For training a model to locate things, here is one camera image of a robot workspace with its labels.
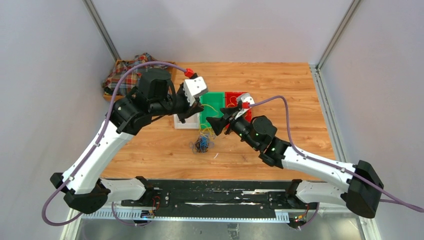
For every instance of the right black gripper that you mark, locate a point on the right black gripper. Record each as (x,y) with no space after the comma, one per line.
(218,123)

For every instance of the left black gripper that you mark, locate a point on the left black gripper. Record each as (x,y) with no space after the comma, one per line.
(189,110)

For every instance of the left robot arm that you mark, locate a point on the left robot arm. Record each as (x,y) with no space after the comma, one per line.
(153,97)

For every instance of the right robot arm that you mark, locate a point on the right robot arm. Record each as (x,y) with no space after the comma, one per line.
(354,185)

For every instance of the white plastic bin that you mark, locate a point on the white plastic bin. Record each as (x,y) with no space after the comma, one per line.
(192,122)

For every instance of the green plastic bin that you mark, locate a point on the green plastic bin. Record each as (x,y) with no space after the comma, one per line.
(211,102)

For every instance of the red plastic bin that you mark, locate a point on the red plastic bin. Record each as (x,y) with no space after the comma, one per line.
(231,101)

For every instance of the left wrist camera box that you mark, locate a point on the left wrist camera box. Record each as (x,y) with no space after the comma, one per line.
(194,88)

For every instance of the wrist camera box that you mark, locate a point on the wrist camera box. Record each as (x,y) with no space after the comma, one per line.
(244,101)
(194,88)

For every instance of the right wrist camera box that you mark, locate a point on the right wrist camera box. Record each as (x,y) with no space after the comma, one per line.
(244,101)

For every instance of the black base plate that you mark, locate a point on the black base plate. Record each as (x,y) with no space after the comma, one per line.
(230,199)

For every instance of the aluminium rail frame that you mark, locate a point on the aluminium rail frame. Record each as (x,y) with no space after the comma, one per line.
(117,222)

